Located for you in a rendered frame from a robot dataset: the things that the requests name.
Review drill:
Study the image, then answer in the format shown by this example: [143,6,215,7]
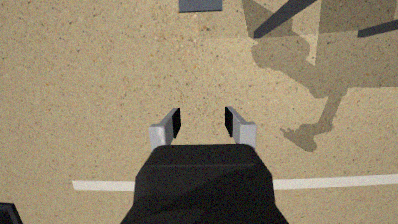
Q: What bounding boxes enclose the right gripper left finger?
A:
[149,107,182,151]

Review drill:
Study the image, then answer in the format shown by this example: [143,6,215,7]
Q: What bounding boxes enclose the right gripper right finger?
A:
[224,106,257,149]

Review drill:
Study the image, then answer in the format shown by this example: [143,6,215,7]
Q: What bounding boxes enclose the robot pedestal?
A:
[178,0,224,14]

